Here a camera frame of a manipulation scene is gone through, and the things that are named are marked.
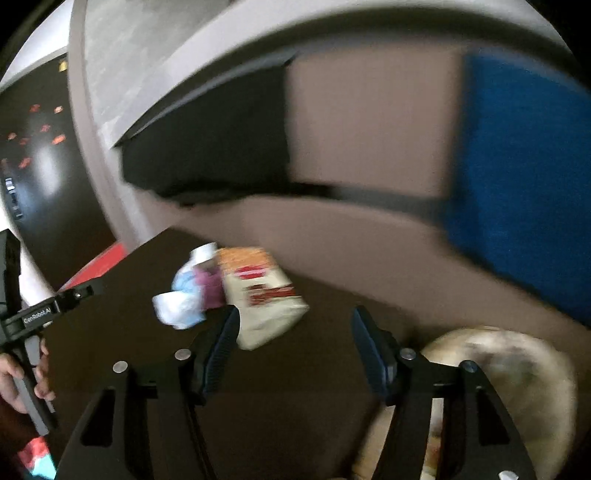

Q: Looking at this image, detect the white blue wrapper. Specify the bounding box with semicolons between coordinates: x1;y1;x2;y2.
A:
152;242;226;330

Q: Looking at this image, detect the cream orange snack bag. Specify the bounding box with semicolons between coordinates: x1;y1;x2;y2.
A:
217;247;308;351

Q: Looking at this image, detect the left hand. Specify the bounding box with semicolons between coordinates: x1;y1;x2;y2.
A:
0;339;56;414

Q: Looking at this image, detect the black oven door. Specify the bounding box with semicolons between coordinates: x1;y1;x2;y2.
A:
1;55;115;290

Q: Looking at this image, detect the dark brown cardboard board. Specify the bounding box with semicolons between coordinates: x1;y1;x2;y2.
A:
46;229;414;479

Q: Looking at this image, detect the blue cloth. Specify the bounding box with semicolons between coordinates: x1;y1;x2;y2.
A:
446;53;590;325

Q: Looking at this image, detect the black cloth on counter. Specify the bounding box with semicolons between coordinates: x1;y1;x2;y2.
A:
121;61;291;207

